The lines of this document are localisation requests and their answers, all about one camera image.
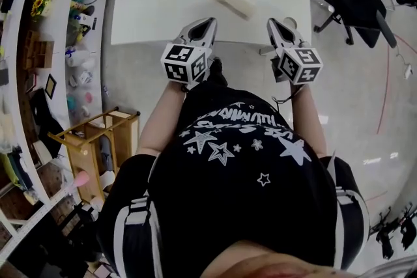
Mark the person's head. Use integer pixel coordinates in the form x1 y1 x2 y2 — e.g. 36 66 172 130
198 239 362 278

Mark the sunflower pot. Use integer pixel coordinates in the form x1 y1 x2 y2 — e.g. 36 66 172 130
30 0 53 22

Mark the pink toy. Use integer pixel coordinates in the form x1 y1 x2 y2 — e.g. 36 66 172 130
66 171 91 197

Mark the person's black star shirt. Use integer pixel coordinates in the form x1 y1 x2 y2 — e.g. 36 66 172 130
97 79 372 278

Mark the person's right forearm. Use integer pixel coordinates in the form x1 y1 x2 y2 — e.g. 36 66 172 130
289 83 328 158

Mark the person's black shoe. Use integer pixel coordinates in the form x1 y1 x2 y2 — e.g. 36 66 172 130
208 57 228 86

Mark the red floor cable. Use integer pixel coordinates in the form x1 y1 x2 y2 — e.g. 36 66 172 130
376 35 417 136

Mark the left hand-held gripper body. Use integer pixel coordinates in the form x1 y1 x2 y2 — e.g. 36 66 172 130
159 37 216 92

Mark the wooden organiser box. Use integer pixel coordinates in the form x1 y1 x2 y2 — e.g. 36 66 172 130
22 30 55 71

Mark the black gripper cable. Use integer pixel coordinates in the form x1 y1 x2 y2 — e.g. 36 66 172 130
272 84 304 105

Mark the black bag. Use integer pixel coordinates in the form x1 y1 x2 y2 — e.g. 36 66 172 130
29 89 65 158

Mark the person's left forearm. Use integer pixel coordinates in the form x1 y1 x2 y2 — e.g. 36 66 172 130
136 84 187 157

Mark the wooden stool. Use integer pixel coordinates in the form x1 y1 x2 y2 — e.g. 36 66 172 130
48 106 141 203

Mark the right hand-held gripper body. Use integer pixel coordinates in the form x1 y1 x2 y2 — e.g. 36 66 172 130
271 41 324 87

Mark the white shelving unit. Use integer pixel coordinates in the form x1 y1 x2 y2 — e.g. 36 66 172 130
0 0 128 271

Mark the black office chair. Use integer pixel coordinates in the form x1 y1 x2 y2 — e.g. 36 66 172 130
308 0 399 49

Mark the black picture frame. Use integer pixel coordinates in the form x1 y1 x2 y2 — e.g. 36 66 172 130
44 73 58 100

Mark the beige rectangular box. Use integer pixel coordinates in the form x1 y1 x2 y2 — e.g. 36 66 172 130
208 0 257 21

